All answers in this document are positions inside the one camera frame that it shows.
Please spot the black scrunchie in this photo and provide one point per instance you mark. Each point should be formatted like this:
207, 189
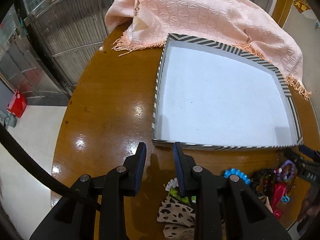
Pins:
262, 182

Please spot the pink fringed blanket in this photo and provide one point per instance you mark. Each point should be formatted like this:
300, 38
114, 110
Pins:
239, 23

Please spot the striped white tray box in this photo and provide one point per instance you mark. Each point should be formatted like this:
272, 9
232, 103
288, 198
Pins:
214, 96

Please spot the red plastic container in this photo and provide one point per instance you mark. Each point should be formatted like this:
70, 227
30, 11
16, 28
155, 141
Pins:
17, 105

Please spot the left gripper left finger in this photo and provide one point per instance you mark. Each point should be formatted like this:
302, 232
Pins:
135, 167

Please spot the red satin bow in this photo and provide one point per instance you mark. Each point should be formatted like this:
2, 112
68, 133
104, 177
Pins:
278, 191

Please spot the right hand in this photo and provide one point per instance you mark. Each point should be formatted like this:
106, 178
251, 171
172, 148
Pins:
308, 209

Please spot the red wall decoration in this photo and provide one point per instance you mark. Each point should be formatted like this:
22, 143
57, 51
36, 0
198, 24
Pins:
301, 5

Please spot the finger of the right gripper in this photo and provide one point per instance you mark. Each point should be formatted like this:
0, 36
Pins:
308, 151

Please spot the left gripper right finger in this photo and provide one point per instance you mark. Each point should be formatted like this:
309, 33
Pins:
183, 166

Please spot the leopard print bow scrunchie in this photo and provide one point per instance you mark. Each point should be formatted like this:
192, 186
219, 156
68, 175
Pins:
179, 219

